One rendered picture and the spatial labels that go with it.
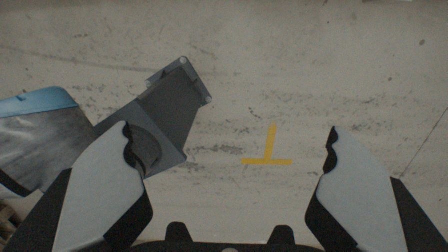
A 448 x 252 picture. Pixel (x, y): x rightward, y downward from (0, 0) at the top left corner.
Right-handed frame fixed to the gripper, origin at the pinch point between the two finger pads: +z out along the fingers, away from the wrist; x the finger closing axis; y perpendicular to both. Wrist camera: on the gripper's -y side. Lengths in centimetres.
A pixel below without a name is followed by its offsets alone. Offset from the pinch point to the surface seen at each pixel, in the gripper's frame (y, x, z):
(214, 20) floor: -9, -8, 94
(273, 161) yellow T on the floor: 86, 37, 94
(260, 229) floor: 184, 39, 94
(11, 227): 197, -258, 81
